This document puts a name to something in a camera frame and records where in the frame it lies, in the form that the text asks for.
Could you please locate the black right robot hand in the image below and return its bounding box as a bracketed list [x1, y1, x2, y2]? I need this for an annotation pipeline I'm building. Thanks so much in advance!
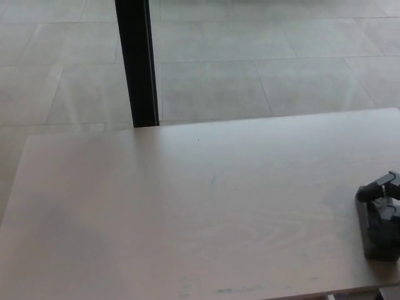
[357, 170, 400, 223]

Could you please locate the dark grey felt whiteboard eraser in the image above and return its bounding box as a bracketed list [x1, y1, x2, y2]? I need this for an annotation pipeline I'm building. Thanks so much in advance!
[354, 197, 400, 261]

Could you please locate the grey desk underframe part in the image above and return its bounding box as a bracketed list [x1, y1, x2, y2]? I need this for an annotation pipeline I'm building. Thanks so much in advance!
[377, 287, 400, 300]

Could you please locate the black vertical window frame post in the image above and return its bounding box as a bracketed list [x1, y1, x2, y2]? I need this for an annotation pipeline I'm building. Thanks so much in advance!
[114, 0, 160, 128]

